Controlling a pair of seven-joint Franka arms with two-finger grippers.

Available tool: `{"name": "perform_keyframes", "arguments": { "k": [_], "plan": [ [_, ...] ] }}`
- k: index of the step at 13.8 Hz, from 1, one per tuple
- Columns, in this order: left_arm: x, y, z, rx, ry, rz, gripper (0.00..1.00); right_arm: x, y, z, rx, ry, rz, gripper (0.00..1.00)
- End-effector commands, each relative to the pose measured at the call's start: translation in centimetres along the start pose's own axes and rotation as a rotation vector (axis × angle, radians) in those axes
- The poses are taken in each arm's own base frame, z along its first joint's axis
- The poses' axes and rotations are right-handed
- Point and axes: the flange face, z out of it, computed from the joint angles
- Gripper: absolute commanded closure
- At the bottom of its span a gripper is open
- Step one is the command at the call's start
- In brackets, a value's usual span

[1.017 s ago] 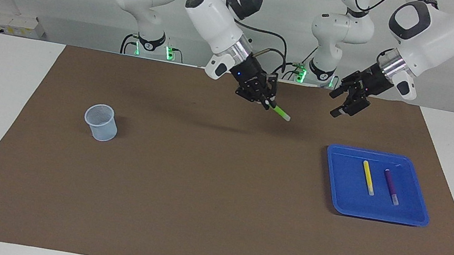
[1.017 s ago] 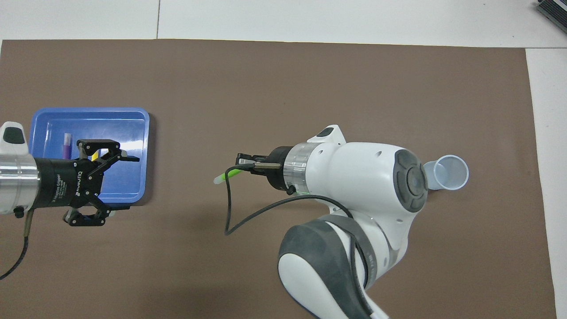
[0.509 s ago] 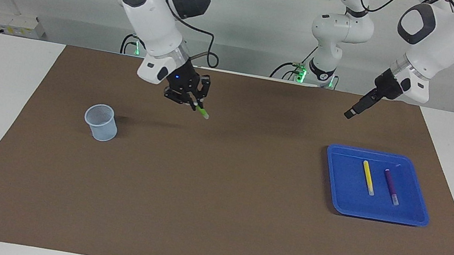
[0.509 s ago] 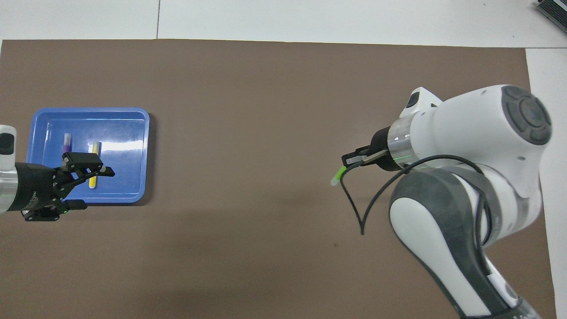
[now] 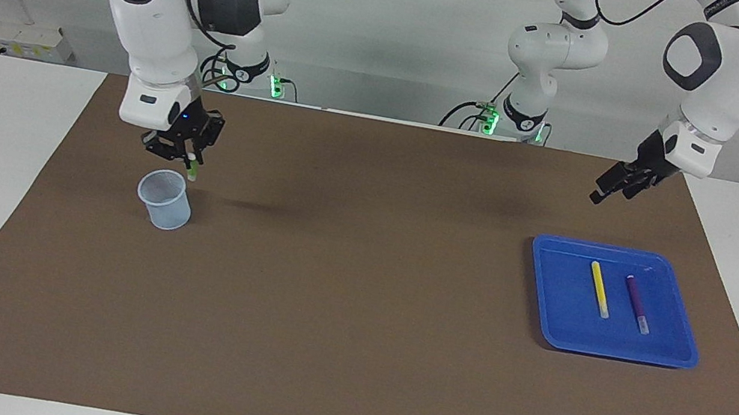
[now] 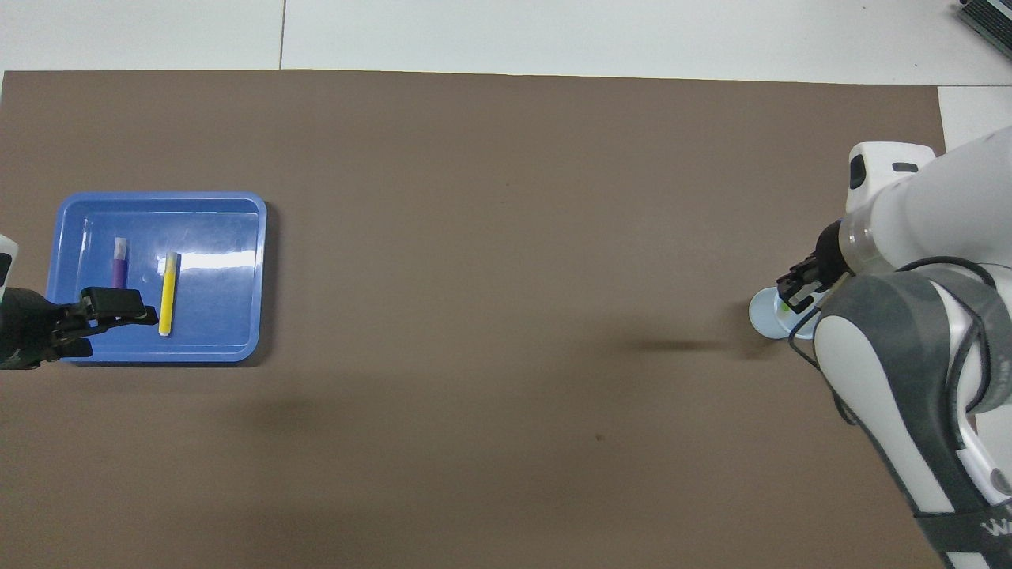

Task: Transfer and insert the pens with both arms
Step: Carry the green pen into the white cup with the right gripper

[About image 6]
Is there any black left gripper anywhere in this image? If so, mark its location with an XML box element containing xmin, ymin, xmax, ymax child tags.
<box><xmin>0</xmin><ymin>288</ymin><xmax>159</xmax><ymax>371</ymax></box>

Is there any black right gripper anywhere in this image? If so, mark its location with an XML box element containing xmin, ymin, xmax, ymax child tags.
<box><xmin>779</xmin><ymin>221</ymin><xmax>843</xmax><ymax>317</ymax></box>

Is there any yellow pen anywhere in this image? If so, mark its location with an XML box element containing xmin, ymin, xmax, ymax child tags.
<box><xmin>158</xmin><ymin>251</ymin><xmax>182</xmax><ymax>337</ymax></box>

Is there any translucent plastic cup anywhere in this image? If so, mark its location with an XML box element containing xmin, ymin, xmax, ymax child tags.
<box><xmin>749</xmin><ymin>286</ymin><xmax>819</xmax><ymax>341</ymax></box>

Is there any blue plastic tray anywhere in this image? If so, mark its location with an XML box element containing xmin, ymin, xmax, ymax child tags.
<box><xmin>41</xmin><ymin>191</ymin><xmax>268</xmax><ymax>363</ymax></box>

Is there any brown table mat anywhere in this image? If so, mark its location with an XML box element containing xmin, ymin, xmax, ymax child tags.
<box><xmin>0</xmin><ymin>70</ymin><xmax>995</xmax><ymax>569</ymax></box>

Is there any grey ribbed device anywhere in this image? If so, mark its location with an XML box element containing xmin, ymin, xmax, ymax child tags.
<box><xmin>955</xmin><ymin>0</ymin><xmax>1012</xmax><ymax>40</ymax></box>

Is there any black printed cable strap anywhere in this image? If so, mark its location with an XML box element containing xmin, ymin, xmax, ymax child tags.
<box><xmin>913</xmin><ymin>494</ymin><xmax>1012</xmax><ymax>554</ymax></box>

